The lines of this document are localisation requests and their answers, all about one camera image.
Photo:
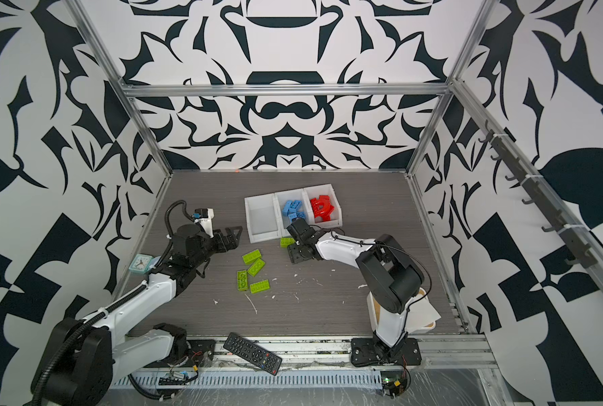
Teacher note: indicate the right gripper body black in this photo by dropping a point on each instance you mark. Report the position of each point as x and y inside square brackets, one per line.
[296, 253]

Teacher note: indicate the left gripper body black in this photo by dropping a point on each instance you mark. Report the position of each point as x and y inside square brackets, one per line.
[208, 247]

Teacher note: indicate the green lego brick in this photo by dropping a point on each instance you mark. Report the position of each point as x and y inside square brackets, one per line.
[251, 257]
[256, 267]
[259, 287]
[242, 281]
[286, 241]

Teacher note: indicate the red arch lego piece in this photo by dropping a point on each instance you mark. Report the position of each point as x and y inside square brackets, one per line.
[322, 208]

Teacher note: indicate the blue lego brick large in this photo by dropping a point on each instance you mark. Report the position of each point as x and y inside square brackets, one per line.
[291, 206]

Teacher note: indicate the green lego brick bottom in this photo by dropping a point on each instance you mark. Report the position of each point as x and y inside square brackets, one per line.
[259, 287]

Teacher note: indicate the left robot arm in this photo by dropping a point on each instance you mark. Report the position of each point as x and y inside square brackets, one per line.
[84, 357]

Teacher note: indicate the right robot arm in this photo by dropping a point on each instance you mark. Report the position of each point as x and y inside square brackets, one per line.
[393, 277]

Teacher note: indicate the white three-compartment bin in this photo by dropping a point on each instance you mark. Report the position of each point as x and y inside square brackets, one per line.
[269, 216]

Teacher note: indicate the small teal alarm clock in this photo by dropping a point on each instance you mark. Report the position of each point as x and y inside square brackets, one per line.
[140, 264]

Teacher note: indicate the black remote control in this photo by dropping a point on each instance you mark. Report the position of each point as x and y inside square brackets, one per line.
[253, 353]

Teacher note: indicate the green circuit board left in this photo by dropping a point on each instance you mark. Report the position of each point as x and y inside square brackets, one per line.
[178, 378]

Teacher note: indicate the green circuit board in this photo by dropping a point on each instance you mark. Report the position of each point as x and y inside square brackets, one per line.
[394, 386]
[178, 378]

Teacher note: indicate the green circuit board right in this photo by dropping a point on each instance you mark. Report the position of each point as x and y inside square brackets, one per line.
[394, 386]

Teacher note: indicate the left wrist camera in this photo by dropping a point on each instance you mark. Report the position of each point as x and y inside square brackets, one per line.
[204, 217]

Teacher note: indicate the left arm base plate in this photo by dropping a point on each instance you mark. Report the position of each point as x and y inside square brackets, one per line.
[200, 353]

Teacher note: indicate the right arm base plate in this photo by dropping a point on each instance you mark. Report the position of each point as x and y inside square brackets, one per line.
[373, 351]

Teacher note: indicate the white cable duct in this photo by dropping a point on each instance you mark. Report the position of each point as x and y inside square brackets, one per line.
[224, 379]

